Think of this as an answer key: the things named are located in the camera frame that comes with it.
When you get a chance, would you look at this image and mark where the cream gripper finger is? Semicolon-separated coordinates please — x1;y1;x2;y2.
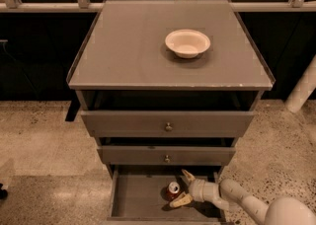
169;191;194;208
182;169;196;184

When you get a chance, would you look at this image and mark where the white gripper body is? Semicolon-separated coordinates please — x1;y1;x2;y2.
189;179;220;202

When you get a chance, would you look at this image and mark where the red coke can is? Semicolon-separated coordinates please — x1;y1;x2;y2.
165;182;181;201

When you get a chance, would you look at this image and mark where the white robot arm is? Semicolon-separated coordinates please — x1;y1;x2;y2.
167;169;316;225

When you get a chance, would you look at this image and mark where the brass middle drawer knob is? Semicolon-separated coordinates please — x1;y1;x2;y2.
164;155;171;164

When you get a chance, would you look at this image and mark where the brass drawer knob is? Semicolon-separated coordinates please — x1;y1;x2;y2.
164;155;171;164
165;122;173;132

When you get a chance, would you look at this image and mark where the grey open bottom drawer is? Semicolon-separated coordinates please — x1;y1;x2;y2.
107;166;227;225

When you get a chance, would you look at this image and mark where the brass top drawer knob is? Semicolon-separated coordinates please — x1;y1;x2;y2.
165;122;173;132

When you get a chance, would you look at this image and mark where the grey wooden drawer cabinet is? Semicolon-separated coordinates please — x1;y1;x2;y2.
65;0;276;225

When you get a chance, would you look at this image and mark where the grey middle drawer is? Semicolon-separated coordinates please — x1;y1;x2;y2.
97;146;235;166

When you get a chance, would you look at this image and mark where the grey top drawer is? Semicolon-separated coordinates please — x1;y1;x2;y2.
81;111;254;138

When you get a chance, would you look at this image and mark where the white paper bowl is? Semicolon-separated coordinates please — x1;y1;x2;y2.
165;30;210;59

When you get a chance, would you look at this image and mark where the white round pillar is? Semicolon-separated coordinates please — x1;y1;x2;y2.
285;55;316;113

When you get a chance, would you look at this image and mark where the black shoe at edge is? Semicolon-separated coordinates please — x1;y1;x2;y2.
0;184;8;199

